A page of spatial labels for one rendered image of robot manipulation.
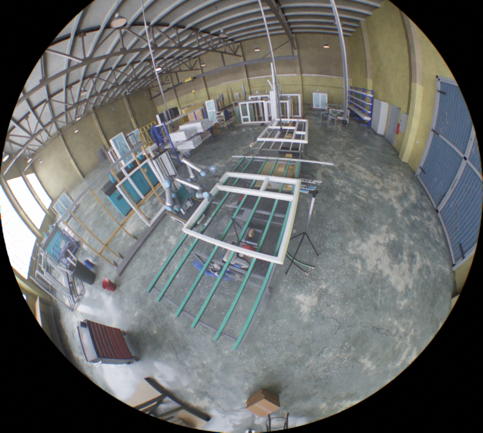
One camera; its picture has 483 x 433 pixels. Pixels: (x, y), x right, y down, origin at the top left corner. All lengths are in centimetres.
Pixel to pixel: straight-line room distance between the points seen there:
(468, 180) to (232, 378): 645
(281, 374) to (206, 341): 124
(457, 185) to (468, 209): 84
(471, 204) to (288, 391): 540
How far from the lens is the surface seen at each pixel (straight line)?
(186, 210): 349
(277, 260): 168
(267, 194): 234
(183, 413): 346
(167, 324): 307
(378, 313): 312
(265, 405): 259
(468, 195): 553
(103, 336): 334
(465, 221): 551
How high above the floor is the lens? 250
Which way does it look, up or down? 40 degrees down
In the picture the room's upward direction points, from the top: 13 degrees counter-clockwise
